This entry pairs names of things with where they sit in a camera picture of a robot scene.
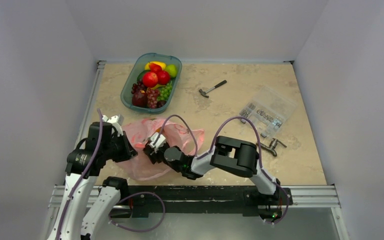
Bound red fake grape bunch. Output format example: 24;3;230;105
146;88;160;109

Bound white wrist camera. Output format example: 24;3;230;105
101;114;124;136
148;132;167;153

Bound dark purple grape bunch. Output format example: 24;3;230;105
131;80;147;95

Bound green fake avocado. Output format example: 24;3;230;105
136;70;149;82

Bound clear plastic screw box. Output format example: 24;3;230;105
239;86;297;139

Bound dark red fake apple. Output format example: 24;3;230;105
131;90;148;108

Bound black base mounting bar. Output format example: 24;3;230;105
110;185;294;221

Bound small red fake tomato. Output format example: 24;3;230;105
156;70;171;85

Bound dark fake plum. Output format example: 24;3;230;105
156;100;167;108

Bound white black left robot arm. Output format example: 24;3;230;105
48;119;138;240

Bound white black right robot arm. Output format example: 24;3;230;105
143;133;283;204

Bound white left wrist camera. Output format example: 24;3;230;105
101;114;124;136

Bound teal plastic basin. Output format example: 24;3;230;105
120;53;183;115

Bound green fake grape bunch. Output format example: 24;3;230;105
157;82;173;101

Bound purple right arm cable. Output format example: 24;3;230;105
155;114;292;226

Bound small black handled hammer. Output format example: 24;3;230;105
198;80;228;99

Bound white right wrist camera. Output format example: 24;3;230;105
148;132;167;153

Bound pink plastic bag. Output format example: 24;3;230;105
117;118;195;181

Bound yellow fake mango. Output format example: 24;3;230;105
144;61;167;70

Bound yellow fake banana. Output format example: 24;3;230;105
152;84;164;90

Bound yellow green fake pear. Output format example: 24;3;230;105
164;64;178;78

